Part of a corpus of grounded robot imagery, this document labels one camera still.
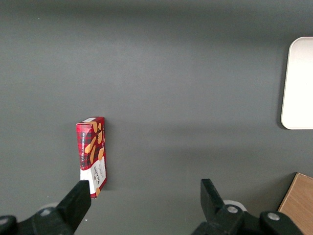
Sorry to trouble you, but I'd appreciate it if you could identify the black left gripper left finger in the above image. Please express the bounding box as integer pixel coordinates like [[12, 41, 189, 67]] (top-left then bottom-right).
[[0, 180, 92, 235]]

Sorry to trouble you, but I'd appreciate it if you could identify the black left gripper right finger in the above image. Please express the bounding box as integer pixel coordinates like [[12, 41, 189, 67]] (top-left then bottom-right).
[[193, 179, 305, 235]]

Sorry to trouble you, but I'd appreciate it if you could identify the red tartan shortbread box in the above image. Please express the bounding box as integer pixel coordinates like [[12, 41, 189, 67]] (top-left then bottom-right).
[[75, 117, 108, 199]]

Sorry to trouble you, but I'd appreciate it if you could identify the cream rectangular tray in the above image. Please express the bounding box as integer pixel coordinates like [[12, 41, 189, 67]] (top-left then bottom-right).
[[280, 36, 313, 130]]

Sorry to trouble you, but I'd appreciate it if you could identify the wooden two-drawer cabinet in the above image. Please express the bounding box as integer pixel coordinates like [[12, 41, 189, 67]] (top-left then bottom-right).
[[277, 172, 313, 235]]

